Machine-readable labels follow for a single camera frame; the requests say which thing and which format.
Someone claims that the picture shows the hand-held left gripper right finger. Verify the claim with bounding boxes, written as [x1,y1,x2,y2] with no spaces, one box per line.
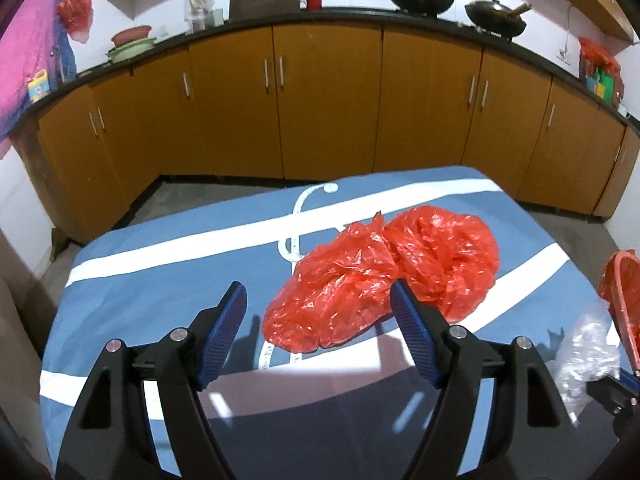
[390,280,583,480]

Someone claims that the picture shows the clear bag over jars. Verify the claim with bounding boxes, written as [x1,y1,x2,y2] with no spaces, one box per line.
[184,0,213,35]

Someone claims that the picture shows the blue striped tablecloth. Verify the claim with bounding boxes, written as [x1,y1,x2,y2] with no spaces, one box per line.
[40,164,631,480]

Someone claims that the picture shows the red basin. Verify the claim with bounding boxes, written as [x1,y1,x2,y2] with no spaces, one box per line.
[111,25,152,47]

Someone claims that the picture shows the clear crinkled plastic bag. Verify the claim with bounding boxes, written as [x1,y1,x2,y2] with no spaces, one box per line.
[552,312,623,418]

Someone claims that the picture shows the red bag with green items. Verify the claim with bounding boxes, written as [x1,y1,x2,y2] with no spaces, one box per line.
[579,36,623,106]

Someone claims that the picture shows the red trash bin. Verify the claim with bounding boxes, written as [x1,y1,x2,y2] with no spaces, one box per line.
[598,249,640,373]

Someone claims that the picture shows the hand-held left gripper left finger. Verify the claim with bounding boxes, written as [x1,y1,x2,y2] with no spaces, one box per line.
[54,281,248,480]

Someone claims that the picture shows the pink quilted blanket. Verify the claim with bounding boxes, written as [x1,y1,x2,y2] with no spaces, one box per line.
[0,0,76,143]

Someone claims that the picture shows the hanging red plastic bag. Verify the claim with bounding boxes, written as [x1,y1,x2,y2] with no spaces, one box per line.
[56,0,94,43]

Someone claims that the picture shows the black kitchen countertop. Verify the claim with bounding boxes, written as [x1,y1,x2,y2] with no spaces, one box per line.
[0,5,640,136]

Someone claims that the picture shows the wooden kitchen base cabinets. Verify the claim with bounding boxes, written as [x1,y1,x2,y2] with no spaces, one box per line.
[20,22,640,246]

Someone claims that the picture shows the small colourful box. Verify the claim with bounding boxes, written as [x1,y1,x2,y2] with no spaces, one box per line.
[27,71,51,105]

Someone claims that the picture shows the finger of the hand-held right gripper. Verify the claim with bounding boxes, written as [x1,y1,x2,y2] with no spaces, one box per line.
[587,367,640,413]

